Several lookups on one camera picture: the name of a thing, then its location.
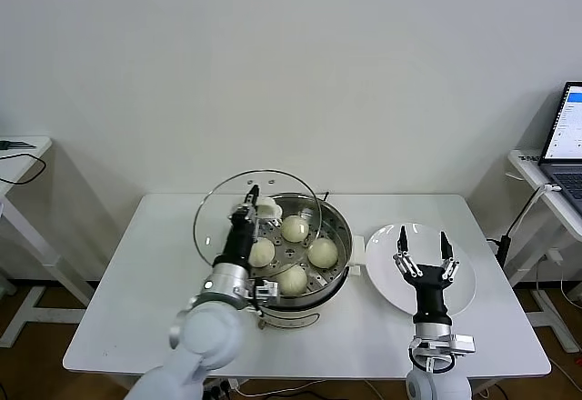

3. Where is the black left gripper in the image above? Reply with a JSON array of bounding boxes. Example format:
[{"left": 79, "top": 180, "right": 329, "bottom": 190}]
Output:
[{"left": 213, "top": 185, "right": 261, "bottom": 265}]

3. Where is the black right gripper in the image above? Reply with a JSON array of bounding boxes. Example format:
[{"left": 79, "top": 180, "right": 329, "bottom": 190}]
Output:
[{"left": 393, "top": 225, "right": 461, "bottom": 326}]

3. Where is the round glass lid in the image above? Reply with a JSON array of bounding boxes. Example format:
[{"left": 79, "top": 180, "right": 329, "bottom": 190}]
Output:
[{"left": 193, "top": 170, "right": 322, "bottom": 267}]

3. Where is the white steamed baozi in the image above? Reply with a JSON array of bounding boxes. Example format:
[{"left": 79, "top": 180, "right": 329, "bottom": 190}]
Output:
[
  {"left": 307, "top": 238, "right": 340, "bottom": 269},
  {"left": 247, "top": 238, "right": 276, "bottom": 268},
  {"left": 276, "top": 265, "right": 308, "bottom": 295},
  {"left": 280, "top": 215, "right": 311, "bottom": 243}
]

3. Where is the steel steamer pot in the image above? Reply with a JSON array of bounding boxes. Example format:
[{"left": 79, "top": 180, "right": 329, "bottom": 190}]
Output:
[{"left": 226, "top": 193, "right": 367, "bottom": 301}]

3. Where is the round white plate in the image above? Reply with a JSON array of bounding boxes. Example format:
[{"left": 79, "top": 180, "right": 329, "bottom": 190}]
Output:
[{"left": 365, "top": 222, "right": 477, "bottom": 319}]

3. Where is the white electric cooker base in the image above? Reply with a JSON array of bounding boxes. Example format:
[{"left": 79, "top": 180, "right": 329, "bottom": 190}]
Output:
[{"left": 254, "top": 263, "right": 365, "bottom": 331}]

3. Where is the white side table with laptop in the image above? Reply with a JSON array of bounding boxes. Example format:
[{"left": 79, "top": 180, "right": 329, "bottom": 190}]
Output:
[{"left": 504, "top": 148, "right": 582, "bottom": 354}]

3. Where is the open grey laptop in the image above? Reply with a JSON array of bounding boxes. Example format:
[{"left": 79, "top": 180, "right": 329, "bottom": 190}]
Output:
[{"left": 537, "top": 81, "right": 582, "bottom": 217}]

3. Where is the white power strip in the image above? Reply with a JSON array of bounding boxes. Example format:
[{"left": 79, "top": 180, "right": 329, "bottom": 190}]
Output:
[{"left": 204, "top": 379, "right": 241, "bottom": 397}]

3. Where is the dark green flat board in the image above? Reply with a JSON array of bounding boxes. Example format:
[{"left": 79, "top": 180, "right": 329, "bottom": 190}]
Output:
[{"left": 0, "top": 139, "right": 36, "bottom": 152}]

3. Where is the black laptop charger cable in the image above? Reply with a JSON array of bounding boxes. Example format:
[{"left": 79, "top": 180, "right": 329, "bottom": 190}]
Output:
[{"left": 486, "top": 184, "right": 561, "bottom": 268}]

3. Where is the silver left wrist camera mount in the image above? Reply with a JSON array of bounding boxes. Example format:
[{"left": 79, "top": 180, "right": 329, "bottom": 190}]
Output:
[{"left": 247, "top": 281, "right": 279, "bottom": 304}]

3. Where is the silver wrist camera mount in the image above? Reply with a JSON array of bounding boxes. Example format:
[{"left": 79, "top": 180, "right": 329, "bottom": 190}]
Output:
[
  {"left": 247, "top": 281, "right": 279, "bottom": 304},
  {"left": 408, "top": 334, "right": 477, "bottom": 372}
]

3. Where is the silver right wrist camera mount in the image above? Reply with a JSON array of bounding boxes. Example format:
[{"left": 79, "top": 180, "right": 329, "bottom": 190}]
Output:
[{"left": 408, "top": 334, "right": 477, "bottom": 372}]

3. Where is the thin black looped cable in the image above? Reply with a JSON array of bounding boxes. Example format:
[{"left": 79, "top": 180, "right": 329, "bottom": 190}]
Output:
[{"left": 0, "top": 152, "right": 47, "bottom": 187}]

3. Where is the white side table with cable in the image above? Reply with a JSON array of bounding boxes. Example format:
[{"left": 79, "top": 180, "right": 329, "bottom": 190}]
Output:
[{"left": 0, "top": 135, "right": 95, "bottom": 349}]

